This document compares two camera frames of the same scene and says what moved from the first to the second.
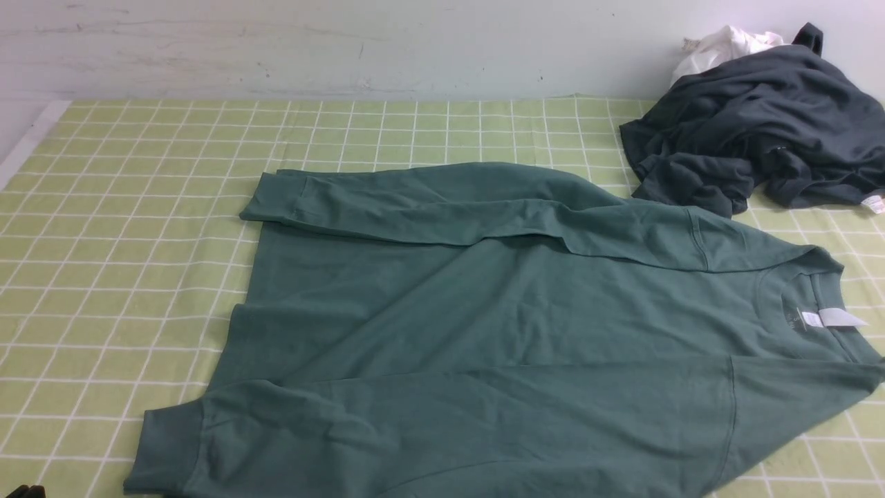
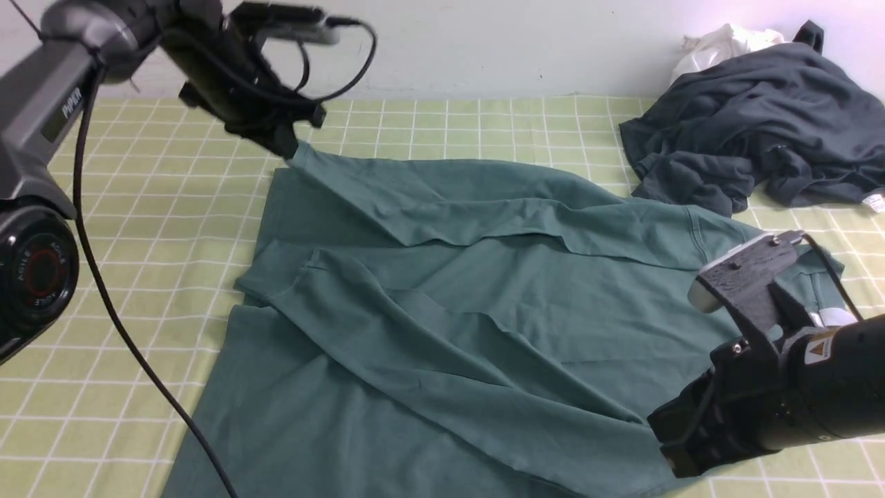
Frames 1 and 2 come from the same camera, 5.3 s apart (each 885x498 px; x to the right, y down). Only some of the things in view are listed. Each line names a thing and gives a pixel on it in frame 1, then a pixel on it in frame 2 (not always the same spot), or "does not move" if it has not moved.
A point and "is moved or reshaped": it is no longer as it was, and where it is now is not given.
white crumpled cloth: (729, 45) does not move
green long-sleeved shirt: (495, 330) is moved or reshaped
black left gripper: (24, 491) → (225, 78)
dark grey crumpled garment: (783, 121) does not move
